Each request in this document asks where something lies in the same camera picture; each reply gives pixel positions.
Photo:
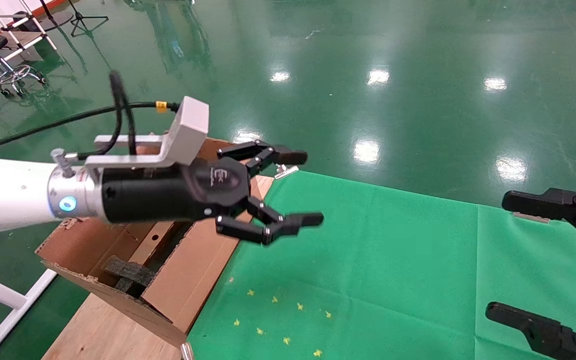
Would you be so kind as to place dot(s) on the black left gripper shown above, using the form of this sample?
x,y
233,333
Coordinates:
x,y
168,195

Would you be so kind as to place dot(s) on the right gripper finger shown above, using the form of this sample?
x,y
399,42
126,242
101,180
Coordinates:
x,y
543,205
543,332

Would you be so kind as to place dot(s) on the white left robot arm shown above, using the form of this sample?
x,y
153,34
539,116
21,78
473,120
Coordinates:
x,y
8,195

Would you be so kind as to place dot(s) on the large open cardboard carton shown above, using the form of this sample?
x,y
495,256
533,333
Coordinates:
x,y
193,270

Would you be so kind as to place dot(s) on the silver metal clip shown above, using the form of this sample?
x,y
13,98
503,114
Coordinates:
x,y
186,351
286,171
530,218

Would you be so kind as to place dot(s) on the green table cloth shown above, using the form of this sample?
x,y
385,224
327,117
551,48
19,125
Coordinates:
x,y
418,260

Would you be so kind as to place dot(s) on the black foam pad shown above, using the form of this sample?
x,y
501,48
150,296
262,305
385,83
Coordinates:
x,y
130,272

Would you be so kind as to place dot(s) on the black tripod stand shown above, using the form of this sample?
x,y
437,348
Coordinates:
x,y
79,16

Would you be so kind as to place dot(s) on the black round stand base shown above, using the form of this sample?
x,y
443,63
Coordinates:
x,y
55,20

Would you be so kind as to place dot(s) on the white tube rack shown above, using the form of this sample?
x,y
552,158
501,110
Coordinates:
x,y
28,47

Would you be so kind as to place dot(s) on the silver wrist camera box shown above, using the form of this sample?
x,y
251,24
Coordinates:
x,y
188,130

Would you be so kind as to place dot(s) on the silver camera mount bracket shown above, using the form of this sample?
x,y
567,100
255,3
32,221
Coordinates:
x,y
128,159

